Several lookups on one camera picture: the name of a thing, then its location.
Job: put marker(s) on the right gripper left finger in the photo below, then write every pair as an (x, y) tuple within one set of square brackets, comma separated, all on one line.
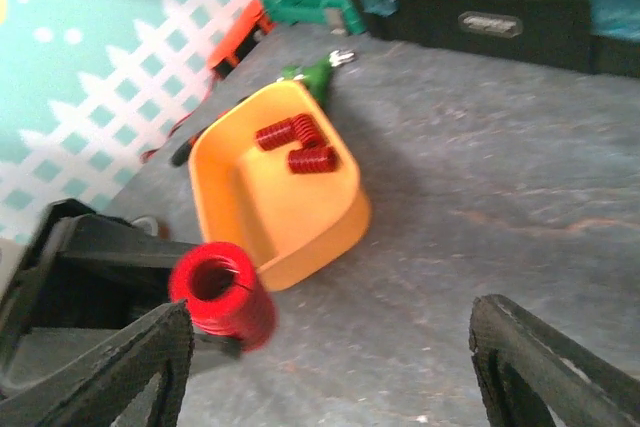
[(97, 387)]

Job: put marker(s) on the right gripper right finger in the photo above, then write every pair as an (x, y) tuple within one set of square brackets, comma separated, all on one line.
[(530, 373)]

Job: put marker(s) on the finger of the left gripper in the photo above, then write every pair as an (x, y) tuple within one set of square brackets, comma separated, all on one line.
[(82, 278)]

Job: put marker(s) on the large red spring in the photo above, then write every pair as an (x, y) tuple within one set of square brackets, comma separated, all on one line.
[(224, 295)]

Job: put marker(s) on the small red spring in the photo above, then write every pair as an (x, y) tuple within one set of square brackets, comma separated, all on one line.
[(306, 131), (312, 160), (275, 135)]

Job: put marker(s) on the yellow plastic tray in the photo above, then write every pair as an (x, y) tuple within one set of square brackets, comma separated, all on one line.
[(290, 225)]

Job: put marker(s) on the green pipe fitting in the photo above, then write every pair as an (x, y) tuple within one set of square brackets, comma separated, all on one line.
[(316, 78)]

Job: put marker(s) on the black toolbox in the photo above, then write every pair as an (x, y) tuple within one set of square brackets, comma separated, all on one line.
[(590, 36)]

